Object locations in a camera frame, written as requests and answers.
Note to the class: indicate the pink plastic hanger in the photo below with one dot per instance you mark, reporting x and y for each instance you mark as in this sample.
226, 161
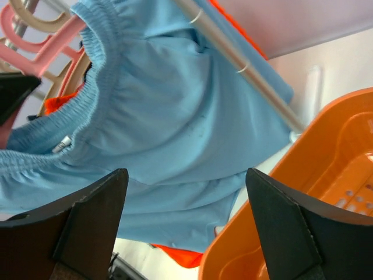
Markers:
61, 32

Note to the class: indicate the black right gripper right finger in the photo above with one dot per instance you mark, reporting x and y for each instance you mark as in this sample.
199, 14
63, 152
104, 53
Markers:
304, 238

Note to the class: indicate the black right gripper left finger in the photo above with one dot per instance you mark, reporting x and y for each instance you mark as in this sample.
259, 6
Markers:
70, 238

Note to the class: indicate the beige plastic hanger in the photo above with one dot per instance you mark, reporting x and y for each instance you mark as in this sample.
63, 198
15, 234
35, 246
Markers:
63, 74

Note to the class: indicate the silver clothes rack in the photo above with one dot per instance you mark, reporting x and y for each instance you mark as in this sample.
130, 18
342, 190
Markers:
243, 65

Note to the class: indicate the light blue shorts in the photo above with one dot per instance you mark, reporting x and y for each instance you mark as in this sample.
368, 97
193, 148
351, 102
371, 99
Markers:
161, 102

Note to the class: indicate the orange plastic basket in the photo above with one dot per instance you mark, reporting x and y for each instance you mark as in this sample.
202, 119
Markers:
331, 161

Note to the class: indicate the orange shorts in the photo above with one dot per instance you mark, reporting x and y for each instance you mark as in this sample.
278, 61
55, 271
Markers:
185, 258

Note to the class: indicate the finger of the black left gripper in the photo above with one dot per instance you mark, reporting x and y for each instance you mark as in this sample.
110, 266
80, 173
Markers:
15, 88

